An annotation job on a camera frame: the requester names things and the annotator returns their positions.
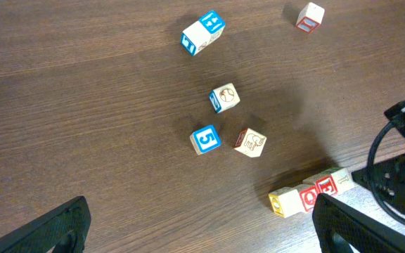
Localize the plain wooden block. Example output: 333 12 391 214
180 21 211 56

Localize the wooden block elephant picture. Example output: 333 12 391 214
233 128 266 157

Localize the blue topped wooden block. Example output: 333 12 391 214
199 10 226 44

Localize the red Q wooden block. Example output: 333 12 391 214
295 184 318 213

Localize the wooden block far right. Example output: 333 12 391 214
295 2 325 34

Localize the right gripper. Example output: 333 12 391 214
352 154 405 215

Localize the wooden block yellow side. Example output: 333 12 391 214
268 187 304 218

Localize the red E wooden block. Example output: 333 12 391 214
302 174 338 196

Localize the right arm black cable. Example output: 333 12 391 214
366 98 405 235

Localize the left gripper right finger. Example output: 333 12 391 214
312 193 405 253

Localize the wooden block ball picture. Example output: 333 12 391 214
209 83 240 114

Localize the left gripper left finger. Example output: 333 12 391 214
0 196 91 253

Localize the blue 5 wooden block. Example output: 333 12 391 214
190 125 221 155

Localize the wooden block red A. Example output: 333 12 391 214
323 167 356 195

